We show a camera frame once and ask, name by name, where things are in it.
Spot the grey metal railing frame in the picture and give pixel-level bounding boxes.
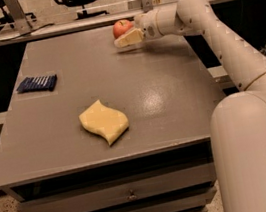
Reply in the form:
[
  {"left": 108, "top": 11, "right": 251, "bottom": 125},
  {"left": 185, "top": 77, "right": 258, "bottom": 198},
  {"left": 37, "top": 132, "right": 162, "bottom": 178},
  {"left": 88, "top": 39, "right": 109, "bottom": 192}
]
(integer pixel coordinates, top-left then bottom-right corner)
[{"left": 0, "top": 0, "right": 178, "bottom": 45}]

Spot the blue ridged cloth pad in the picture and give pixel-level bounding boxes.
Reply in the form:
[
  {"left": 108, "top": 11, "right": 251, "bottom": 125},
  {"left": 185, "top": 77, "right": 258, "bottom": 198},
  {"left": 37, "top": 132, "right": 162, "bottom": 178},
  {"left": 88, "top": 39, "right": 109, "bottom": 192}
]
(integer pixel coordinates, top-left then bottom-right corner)
[{"left": 17, "top": 75, "right": 58, "bottom": 93}]

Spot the yellow wavy sponge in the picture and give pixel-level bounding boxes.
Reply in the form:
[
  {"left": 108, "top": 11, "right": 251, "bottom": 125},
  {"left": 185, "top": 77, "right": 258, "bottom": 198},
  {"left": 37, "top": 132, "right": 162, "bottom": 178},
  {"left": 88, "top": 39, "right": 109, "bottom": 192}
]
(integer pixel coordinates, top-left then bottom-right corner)
[{"left": 79, "top": 100, "right": 129, "bottom": 145}]

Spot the grey drawer cabinet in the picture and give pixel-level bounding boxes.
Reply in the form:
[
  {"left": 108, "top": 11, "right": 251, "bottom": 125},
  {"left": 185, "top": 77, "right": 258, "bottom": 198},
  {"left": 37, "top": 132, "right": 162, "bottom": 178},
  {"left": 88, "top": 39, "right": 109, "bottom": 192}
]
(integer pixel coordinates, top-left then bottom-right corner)
[{"left": 0, "top": 27, "right": 223, "bottom": 212}]

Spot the black cable on railing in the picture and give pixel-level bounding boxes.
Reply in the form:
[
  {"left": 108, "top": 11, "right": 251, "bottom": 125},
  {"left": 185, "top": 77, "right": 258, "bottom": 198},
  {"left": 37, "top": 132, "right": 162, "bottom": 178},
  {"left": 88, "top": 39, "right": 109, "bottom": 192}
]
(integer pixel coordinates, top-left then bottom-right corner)
[{"left": 0, "top": 22, "right": 58, "bottom": 43}]

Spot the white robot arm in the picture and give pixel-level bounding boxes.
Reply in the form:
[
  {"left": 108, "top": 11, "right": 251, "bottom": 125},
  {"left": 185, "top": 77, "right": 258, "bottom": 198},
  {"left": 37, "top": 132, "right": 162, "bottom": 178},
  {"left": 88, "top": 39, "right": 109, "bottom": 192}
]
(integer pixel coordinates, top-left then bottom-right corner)
[{"left": 114, "top": 0, "right": 266, "bottom": 212}]

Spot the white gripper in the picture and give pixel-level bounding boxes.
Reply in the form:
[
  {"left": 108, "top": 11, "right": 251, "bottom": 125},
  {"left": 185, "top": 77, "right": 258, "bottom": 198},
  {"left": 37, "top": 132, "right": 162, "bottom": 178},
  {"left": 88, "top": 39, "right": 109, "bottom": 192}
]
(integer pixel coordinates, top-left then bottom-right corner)
[{"left": 114, "top": 10, "right": 162, "bottom": 48}]

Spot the red apple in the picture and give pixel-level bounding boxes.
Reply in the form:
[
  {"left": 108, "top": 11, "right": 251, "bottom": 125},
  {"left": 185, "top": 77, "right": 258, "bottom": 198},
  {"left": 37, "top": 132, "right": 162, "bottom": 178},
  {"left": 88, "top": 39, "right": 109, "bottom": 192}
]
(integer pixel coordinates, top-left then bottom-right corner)
[{"left": 112, "top": 19, "right": 133, "bottom": 39}]

